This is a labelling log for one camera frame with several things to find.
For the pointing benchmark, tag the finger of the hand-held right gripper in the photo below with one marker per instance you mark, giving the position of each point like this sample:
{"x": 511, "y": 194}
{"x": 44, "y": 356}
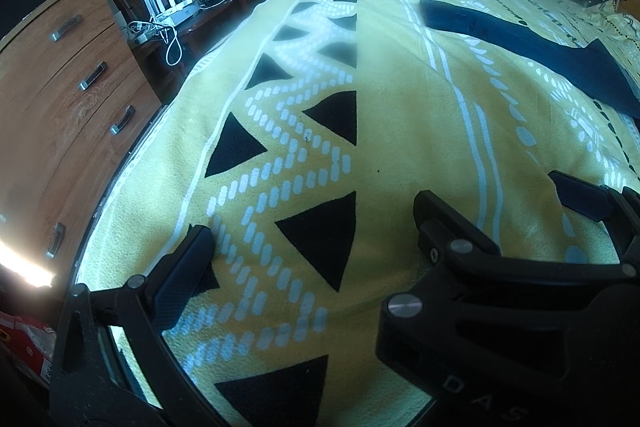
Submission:
{"x": 585, "y": 202}
{"x": 450, "y": 222}

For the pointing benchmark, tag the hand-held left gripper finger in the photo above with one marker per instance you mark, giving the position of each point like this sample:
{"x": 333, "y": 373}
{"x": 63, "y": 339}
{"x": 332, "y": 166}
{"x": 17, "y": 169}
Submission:
{"x": 186, "y": 274}

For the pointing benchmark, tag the navy blue garment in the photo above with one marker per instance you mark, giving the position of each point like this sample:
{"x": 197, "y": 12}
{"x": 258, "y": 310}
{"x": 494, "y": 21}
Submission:
{"x": 500, "y": 32}

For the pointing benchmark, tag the yellow patterned blanket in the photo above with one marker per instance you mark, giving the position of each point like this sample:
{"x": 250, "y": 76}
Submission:
{"x": 400, "y": 107}

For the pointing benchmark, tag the red packet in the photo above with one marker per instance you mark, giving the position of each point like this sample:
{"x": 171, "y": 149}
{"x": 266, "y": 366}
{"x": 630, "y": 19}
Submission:
{"x": 25, "y": 342}

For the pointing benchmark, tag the wooden dresser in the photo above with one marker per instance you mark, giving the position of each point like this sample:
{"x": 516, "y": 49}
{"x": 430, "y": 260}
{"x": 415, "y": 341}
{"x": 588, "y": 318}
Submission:
{"x": 50, "y": 132}

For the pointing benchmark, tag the dark wooden desk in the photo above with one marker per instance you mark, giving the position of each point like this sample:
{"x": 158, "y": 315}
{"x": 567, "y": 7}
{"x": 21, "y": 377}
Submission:
{"x": 210, "y": 14}

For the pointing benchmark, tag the white router with antennas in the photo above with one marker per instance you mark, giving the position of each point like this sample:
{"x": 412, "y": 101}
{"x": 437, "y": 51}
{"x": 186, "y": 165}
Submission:
{"x": 175, "y": 13}

